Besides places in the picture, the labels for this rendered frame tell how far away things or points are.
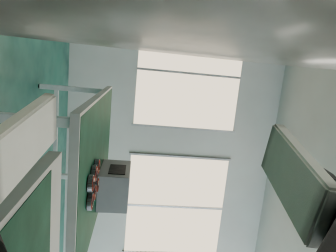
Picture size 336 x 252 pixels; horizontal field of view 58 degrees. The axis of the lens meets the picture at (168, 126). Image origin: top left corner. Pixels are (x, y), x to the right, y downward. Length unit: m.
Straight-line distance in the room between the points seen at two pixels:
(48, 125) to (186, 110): 4.60
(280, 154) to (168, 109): 4.56
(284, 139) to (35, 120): 0.13
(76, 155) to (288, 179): 1.48
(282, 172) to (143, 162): 4.75
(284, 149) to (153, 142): 4.66
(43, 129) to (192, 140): 4.72
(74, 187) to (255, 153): 3.95
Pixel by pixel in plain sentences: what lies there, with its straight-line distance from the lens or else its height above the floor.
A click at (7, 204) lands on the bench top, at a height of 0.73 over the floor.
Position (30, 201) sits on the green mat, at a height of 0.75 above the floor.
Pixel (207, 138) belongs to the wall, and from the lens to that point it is 4.92.
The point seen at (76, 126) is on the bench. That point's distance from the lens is 1.56.
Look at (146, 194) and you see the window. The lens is 5.11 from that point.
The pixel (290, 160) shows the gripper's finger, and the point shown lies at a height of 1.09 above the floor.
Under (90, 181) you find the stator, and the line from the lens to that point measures 1.96.
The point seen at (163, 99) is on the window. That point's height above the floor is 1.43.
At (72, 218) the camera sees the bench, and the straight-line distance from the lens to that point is 1.74.
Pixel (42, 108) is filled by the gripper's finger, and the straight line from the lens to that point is 0.17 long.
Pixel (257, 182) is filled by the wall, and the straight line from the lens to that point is 5.42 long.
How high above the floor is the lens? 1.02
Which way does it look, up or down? 6 degrees up
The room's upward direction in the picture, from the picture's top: 94 degrees clockwise
